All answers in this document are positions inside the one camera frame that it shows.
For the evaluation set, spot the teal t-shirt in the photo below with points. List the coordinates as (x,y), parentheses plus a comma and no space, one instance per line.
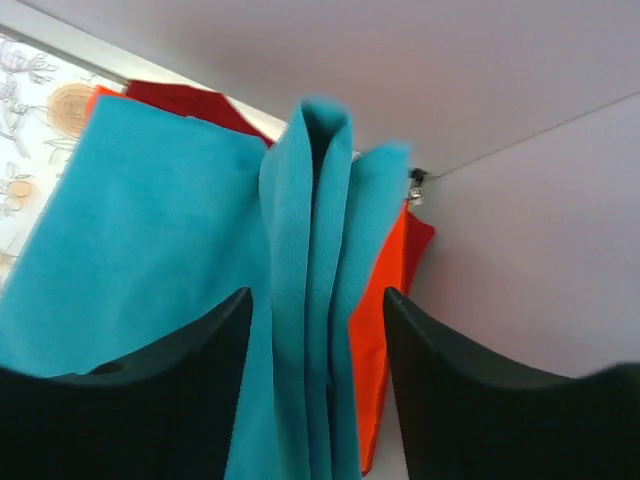
(159,218)

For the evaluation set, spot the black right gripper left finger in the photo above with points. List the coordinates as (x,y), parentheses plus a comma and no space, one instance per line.
(165,411)

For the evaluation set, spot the folded orange t-shirt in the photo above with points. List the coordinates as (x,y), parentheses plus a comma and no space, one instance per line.
(368,347)

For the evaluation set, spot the floral patterned table mat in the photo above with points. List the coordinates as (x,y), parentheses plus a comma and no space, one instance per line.
(43,108)

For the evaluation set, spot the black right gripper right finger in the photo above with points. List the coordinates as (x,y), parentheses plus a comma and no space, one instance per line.
(468,412)

